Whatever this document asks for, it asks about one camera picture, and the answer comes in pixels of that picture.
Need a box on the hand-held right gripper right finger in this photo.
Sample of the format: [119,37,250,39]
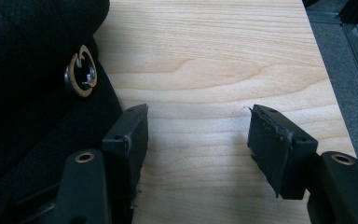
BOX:
[247,104,319,201]

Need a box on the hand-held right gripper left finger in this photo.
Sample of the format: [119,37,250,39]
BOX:
[101,104,149,224]

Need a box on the black stand bar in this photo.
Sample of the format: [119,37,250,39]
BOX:
[338,0,358,25]

